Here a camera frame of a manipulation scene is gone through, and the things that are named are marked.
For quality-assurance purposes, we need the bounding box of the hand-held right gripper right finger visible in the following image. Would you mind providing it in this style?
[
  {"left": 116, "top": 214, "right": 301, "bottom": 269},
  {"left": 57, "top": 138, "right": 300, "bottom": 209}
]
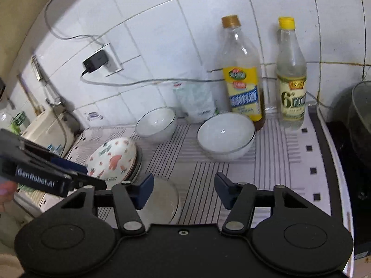
[{"left": 214, "top": 172, "right": 309, "bottom": 236}]

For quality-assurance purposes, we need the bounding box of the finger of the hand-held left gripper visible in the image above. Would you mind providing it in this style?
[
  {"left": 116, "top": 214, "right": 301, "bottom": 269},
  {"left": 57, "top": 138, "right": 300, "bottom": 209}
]
[
  {"left": 69, "top": 171, "right": 108, "bottom": 192},
  {"left": 51, "top": 156, "right": 88, "bottom": 175}
]

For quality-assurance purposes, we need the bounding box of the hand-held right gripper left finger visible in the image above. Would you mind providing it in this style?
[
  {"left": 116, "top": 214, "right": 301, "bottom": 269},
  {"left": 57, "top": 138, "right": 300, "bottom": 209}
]
[{"left": 59, "top": 173, "right": 155, "bottom": 236}]

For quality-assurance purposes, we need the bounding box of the white ribbed bowl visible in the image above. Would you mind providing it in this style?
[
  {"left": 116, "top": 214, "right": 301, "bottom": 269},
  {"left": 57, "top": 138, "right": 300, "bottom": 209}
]
[
  {"left": 136, "top": 177, "right": 180, "bottom": 224},
  {"left": 135, "top": 107, "right": 177, "bottom": 143},
  {"left": 197, "top": 113, "right": 256, "bottom": 162}
]

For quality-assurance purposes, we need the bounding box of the white plate floral print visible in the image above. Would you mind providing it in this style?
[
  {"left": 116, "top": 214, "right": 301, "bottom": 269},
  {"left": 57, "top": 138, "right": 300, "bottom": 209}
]
[{"left": 86, "top": 137, "right": 137, "bottom": 184}]

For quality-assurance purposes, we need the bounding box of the person's left hand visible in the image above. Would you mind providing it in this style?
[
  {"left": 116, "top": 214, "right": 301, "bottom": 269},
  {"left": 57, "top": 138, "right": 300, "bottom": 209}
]
[{"left": 0, "top": 180, "right": 16, "bottom": 212}]

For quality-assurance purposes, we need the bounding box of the striped tablecloth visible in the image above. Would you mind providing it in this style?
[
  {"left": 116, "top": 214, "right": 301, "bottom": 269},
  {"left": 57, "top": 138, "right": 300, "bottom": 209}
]
[{"left": 37, "top": 113, "right": 353, "bottom": 230}]

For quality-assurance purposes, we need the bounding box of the white rice cooker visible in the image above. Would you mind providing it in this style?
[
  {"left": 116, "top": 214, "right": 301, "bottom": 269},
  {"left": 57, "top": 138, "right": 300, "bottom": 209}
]
[{"left": 21, "top": 109, "right": 76, "bottom": 157}]

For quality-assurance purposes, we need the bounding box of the white salt bag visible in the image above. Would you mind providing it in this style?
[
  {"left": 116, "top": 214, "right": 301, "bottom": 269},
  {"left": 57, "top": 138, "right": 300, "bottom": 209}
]
[{"left": 173, "top": 79, "right": 220, "bottom": 124}]

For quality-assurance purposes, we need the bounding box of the cooking wine bottle gold cap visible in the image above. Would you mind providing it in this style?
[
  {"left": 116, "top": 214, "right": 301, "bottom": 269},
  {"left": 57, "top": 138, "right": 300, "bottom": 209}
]
[{"left": 213, "top": 15, "right": 266, "bottom": 131}]

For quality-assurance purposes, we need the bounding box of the black power adapter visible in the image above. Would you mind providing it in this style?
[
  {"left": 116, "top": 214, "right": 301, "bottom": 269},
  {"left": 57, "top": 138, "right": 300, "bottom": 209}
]
[{"left": 83, "top": 49, "right": 109, "bottom": 75}]

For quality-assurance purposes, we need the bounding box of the vinegar bottle yellow cap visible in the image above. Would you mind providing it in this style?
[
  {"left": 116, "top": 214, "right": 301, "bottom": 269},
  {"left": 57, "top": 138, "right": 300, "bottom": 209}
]
[{"left": 275, "top": 16, "right": 308, "bottom": 131}]

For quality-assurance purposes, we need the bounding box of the black gas stove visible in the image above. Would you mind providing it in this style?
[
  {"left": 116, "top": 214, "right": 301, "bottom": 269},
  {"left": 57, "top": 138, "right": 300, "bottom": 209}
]
[{"left": 317, "top": 106, "right": 371, "bottom": 257}]

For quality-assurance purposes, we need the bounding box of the white wall socket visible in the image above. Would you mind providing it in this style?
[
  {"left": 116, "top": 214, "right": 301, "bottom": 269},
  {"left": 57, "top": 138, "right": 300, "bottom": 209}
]
[{"left": 95, "top": 42, "right": 124, "bottom": 73}]

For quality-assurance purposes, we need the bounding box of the thin black wall cable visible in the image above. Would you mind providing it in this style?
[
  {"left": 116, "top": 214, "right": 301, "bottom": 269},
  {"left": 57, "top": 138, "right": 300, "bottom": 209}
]
[{"left": 43, "top": 0, "right": 106, "bottom": 48}]

